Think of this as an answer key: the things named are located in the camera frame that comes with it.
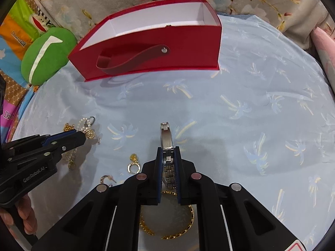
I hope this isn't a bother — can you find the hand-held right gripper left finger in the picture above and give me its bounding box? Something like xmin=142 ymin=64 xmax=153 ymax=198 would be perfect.
xmin=31 ymin=146 xmax=161 ymax=251

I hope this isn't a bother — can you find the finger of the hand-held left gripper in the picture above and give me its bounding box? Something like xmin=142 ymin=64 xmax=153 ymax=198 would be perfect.
xmin=2 ymin=129 xmax=79 ymax=150
xmin=7 ymin=131 xmax=87 ymax=168

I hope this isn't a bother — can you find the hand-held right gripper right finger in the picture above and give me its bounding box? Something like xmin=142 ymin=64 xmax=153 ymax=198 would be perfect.
xmin=175 ymin=146 xmax=313 ymax=251

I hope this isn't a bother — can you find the gold charm bracelet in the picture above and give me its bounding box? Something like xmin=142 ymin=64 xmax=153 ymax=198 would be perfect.
xmin=61 ymin=122 xmax=79 ymax=170

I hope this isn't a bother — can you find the pearl bracelet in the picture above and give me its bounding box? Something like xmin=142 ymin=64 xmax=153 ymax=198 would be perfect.
xmin=76 ymin=116 xmax=103 ymax=145

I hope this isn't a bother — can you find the silver wristwatch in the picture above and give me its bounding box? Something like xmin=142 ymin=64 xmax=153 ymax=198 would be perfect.
xmin=160 ymin=122 xmax=176 ymax=190

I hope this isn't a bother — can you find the silver hoop earring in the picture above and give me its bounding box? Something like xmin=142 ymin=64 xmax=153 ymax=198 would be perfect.
xmin=101 ymin=175 xmax=117 ymax=186

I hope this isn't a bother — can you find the gold chain bracelet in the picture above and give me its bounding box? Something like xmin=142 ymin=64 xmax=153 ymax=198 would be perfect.
xmin=139 ymin=190 xmax=195 ymax=239

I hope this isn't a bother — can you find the red cardboard box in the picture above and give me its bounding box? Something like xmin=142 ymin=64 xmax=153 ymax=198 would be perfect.
xmin=67 ymin=0 xmax=222 ymax=82

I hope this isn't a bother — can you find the person's left hand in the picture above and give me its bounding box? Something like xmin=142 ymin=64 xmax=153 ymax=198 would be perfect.
xmin=0 ymin=193 xmax=36 ymax=236

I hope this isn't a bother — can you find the light blue palm-print cloth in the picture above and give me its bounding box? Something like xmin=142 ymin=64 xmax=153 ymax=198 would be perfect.
xmin=10 ymin=13 xmax=333 ymax=251

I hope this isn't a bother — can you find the green round pillow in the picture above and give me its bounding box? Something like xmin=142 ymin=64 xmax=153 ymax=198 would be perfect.
xmin=21 ymin=27 xmax=78 ymax=85

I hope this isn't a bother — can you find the colourful cartoon printed sheet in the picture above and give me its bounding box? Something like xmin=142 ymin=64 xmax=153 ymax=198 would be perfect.
xmin=0 ymin=0 xmax=57 ymax=142

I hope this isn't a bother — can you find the grey floral blanket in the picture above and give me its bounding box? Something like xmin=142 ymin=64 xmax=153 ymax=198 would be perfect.
xmin=26 ymin=0 xmax=333 ymax=50

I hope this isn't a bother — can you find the pink pillow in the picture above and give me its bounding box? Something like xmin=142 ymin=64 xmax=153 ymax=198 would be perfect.
xmin=313 ymin=26 xmax=335 ymax=95

